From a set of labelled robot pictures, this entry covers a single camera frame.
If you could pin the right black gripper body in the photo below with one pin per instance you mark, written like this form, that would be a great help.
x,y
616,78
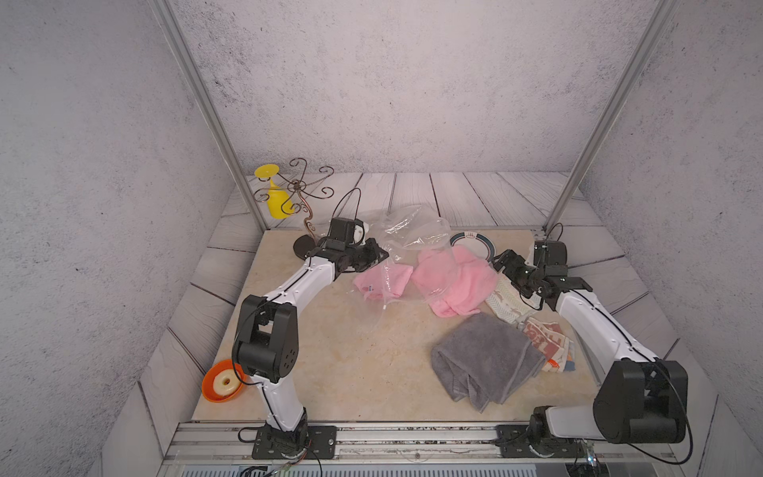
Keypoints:
x,y
526,285

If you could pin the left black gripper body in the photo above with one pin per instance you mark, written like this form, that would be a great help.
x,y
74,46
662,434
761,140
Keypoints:
x,y
361,257

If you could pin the pink fluffy towel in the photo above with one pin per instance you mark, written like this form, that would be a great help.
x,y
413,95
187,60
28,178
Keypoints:
x,y
452,281

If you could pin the clear plastic vacuum bag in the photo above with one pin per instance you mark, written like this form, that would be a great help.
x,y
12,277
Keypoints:
x,y
403,234

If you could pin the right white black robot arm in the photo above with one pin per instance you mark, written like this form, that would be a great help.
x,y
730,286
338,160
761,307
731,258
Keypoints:
x,y
642,400

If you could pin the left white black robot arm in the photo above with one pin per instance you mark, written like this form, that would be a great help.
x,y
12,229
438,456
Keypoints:
x,y
266,343

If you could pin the grey folded towel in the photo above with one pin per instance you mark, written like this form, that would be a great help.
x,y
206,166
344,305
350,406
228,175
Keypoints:
x,y
485,360

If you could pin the red patterned cloth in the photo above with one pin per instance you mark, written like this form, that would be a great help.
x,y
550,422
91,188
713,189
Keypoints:
x,y
553,343

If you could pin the yellow plastic goblet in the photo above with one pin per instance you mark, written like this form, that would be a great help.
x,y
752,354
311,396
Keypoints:
x,y
277,199

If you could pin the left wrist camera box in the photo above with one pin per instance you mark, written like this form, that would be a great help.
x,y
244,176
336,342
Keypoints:
x,y
361,230

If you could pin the brown wire jewellery stand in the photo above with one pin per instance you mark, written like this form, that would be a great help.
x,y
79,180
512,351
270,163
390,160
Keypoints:
x,y
301,191

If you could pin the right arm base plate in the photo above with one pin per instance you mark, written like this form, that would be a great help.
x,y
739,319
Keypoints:
x,y
518,441

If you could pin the orange bowl with white ring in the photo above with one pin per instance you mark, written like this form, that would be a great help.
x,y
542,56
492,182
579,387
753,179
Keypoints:
x,y
223,382

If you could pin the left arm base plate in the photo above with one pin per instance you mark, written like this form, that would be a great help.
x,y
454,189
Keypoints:
x,y
316,442

